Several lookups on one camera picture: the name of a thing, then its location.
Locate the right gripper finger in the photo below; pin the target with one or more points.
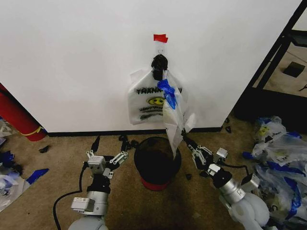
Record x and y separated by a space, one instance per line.
194 155
200 147

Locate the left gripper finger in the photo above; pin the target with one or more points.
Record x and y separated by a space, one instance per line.
95 143
123 146

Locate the white bag with blue tape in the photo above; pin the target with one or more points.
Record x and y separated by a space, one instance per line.
173 119

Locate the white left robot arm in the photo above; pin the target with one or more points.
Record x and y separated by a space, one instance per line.
93 206

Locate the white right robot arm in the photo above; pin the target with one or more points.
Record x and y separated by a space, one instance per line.
242 203

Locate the black mesh trash bin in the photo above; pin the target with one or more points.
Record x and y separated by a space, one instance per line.
156 160

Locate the white smiley print plastic bag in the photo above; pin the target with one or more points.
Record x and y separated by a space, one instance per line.
144 100

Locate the small black clip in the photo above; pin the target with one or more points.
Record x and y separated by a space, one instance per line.
132 143
227 127
188 176

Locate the black baseboard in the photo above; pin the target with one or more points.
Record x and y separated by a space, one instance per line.
96 132

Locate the small black scrap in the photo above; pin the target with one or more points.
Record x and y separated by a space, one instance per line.
44 149

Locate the pile of plastic bags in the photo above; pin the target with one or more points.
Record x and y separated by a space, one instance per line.
280 167

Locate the blue tape piece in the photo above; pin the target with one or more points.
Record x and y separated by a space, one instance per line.
36 175

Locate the red cylinder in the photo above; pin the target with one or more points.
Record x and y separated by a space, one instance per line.
19 115

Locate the crumpled plastic bags with tape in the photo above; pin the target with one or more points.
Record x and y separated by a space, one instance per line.
9 184

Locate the red tape strip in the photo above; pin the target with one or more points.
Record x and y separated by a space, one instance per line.
160 38

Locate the black box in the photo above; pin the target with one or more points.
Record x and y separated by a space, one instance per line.
293 69

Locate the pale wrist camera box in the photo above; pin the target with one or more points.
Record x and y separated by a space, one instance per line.
96 161
221 154

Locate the black wall hook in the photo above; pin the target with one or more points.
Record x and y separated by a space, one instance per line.
159 63

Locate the black metal shelf frame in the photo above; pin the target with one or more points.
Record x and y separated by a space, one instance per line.
263 72

